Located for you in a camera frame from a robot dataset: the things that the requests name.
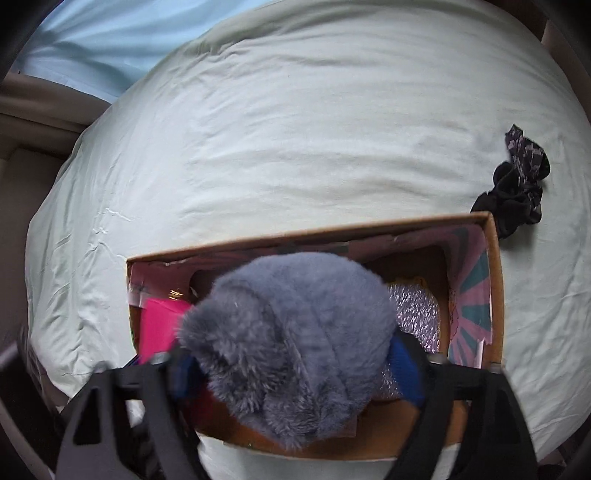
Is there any pink zip pouch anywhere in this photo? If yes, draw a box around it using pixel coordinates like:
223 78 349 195
138 298 191 364

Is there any grey fluffy plush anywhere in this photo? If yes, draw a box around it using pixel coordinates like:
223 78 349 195
177 252 398 450

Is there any black sock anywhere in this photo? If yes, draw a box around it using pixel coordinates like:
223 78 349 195
471 162 543 240

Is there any dark patterned scrunchie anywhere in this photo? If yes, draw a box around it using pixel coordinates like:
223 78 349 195
505 124 551 184

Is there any orange pom-pom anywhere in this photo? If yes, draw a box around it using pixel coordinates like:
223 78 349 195
197 387 232 436

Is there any cardboard box with pink lining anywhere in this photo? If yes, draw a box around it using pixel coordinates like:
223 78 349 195
126 213 505 460

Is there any pale green bed sheet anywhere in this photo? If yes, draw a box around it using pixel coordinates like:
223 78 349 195
25 1 590 457

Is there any light blue hanging cloth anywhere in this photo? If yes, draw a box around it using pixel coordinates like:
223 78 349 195
11 0 264 103

